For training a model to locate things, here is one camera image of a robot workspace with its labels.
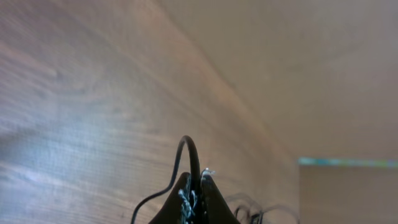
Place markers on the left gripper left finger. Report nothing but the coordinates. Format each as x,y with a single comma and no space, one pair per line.
174,210

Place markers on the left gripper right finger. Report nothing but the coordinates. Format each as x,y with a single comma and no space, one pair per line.
214,209

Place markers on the black cable USB plug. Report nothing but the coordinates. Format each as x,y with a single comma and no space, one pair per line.
194,171

